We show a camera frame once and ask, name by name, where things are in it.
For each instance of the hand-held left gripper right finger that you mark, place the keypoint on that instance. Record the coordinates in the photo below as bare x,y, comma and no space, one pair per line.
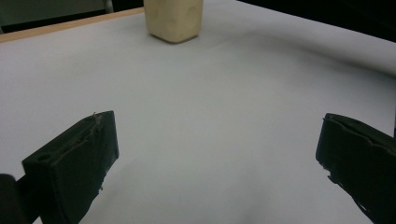
361,158

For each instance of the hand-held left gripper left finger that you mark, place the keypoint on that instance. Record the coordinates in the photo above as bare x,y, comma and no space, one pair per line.
71,168

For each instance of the cream square cup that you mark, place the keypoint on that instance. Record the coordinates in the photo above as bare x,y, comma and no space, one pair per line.
174,18

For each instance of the white table mat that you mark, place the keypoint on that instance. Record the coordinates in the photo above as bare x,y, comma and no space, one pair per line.
202,109

